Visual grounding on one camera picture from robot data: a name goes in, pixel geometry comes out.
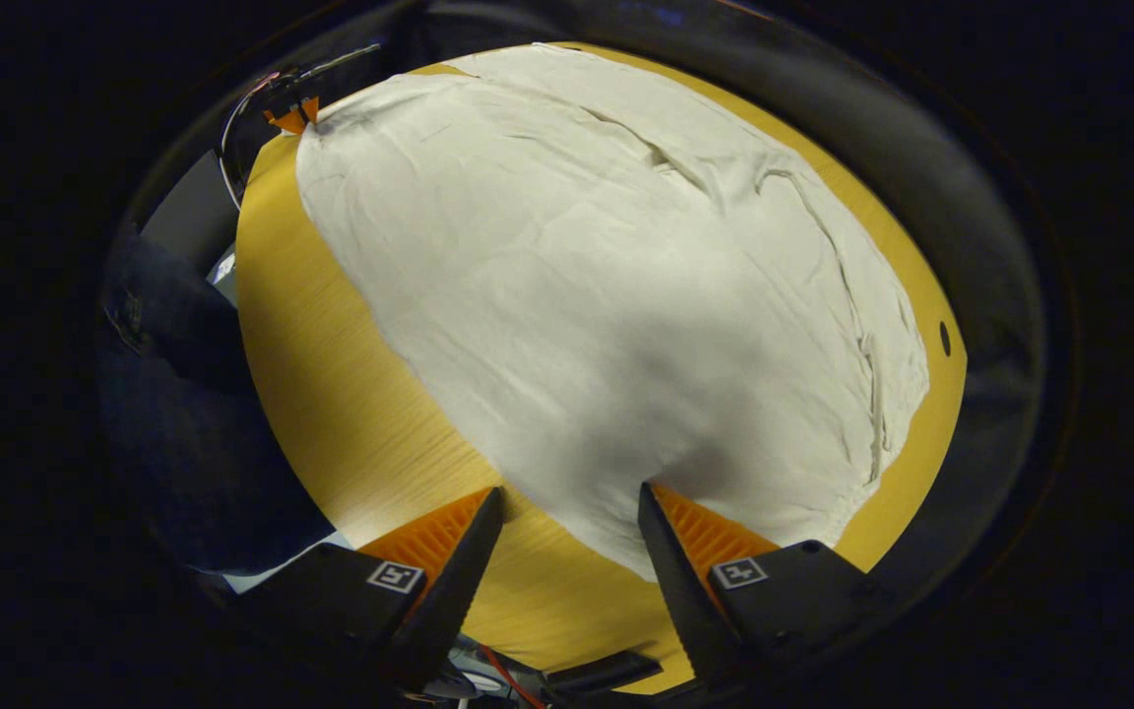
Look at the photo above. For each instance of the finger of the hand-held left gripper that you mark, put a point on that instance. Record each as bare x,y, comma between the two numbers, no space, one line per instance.
293,118

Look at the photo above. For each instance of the black flat bar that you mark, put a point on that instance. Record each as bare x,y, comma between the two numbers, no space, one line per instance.
601,672

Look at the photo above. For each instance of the person's dark clothing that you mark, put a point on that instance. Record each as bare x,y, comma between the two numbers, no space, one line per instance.
193,414

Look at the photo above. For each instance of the white jeans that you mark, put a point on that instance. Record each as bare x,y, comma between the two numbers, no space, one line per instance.
577,295

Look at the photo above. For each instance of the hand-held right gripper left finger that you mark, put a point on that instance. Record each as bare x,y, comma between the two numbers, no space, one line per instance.
449,601

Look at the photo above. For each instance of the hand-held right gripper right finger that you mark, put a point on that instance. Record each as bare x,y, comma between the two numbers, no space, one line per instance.
685,591

